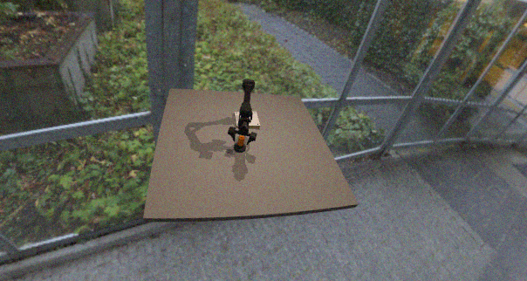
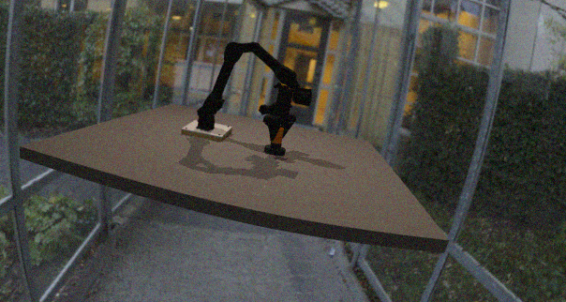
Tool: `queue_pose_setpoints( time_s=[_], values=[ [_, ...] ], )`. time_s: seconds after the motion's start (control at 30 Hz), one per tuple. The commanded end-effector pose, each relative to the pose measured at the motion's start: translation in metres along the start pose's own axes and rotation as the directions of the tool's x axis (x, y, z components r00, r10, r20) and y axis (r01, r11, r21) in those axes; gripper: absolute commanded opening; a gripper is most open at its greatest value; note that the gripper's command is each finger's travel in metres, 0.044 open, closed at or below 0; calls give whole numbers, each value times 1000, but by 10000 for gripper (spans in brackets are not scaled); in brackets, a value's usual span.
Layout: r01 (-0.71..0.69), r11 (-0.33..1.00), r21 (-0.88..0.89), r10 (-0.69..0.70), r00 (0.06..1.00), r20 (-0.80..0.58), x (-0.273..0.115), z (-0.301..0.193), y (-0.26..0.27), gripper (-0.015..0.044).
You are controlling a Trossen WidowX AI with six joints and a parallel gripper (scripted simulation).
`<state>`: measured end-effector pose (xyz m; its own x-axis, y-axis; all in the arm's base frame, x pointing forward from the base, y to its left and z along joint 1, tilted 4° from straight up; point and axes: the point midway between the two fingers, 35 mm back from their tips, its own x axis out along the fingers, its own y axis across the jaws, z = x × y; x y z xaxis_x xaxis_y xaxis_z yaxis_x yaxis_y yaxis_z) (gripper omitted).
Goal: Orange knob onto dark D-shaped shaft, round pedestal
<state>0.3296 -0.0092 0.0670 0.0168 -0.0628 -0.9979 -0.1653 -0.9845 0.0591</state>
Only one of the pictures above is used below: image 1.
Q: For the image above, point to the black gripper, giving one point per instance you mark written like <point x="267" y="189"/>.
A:
<point x="232" y="132"/>

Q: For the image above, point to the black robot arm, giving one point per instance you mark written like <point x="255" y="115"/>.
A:
<point x="245" y="109"/>

